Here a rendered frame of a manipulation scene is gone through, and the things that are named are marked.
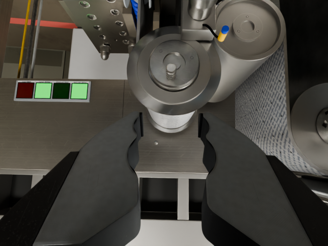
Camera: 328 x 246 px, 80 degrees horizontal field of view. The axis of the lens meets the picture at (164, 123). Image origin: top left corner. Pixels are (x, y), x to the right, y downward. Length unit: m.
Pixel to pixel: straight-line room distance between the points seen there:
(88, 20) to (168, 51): 0.37
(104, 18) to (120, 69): 1.61
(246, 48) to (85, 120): 0.51
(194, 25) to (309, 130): 0.23
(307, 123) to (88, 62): 2.14
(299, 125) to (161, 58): 0.23
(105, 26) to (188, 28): 0.36
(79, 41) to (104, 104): 1.82
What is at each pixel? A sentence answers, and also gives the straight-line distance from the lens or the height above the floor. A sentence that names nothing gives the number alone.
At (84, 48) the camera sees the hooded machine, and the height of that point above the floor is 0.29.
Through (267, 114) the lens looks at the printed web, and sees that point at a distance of 0.41.
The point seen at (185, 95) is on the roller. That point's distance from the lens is 0.30.
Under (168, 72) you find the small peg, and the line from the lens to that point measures 0.27.
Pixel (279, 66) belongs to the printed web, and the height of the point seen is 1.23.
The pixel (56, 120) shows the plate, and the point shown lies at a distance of 0.73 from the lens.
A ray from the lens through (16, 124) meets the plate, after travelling 0.80.
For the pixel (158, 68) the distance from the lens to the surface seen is 0.30.
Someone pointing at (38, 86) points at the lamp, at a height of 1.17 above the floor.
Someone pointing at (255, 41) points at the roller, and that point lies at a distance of 0.38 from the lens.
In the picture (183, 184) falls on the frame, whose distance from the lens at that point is 0.64.
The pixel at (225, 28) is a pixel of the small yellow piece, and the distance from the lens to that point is 0.27.
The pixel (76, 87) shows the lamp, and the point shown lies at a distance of 0.72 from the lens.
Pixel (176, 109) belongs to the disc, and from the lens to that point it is 0.30.
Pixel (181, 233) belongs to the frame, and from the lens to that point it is 0.67.
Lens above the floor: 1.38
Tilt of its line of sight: 9 degrees down
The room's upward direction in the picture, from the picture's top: 179 degrees counter-clockwise
